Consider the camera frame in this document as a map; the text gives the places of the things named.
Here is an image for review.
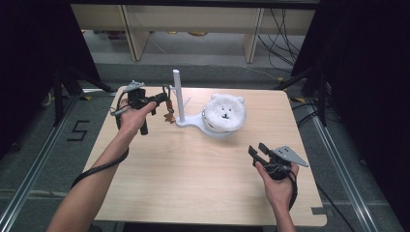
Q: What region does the person's left hand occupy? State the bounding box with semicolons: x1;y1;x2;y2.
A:
117;101;158;138

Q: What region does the metal floor rail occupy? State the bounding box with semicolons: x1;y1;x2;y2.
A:
310;109;381;232
0;93;81;232

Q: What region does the bundle of black floor cables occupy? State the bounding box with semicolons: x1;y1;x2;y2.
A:
257;8;308;73

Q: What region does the white plush bear pouch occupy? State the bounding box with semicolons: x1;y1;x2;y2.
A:
203;93;248;133

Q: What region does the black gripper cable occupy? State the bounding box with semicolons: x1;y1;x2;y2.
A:
270;163;347;226
71;90;131;190

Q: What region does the white key stand with tray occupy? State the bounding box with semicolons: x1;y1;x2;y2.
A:
167;69;241;140

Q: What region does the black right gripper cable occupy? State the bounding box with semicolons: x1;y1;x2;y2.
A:
270;163;347;226

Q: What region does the light wooden desk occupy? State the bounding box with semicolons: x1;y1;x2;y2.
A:
71;4;317;64

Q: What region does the person's right hand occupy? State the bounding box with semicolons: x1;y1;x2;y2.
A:
255;160;300;212

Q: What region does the carabiner keychain with gingerbread charm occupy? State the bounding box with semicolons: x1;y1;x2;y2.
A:
161;84;178;126

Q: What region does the black tripod stand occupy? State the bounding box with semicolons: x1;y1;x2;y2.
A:
52;66;117;128
274;66;330;128

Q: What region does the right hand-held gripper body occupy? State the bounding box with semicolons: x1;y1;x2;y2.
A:
254;145;309;181

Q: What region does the white floor cable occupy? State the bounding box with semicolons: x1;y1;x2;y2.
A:
240;64;284;81

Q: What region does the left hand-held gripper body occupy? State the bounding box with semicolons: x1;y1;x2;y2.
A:
123;80;150;136

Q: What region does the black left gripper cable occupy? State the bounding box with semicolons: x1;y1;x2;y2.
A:
71;90;131;190

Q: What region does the black curtain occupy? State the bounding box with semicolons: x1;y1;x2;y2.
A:
291;0;410;232
0;0;102;162

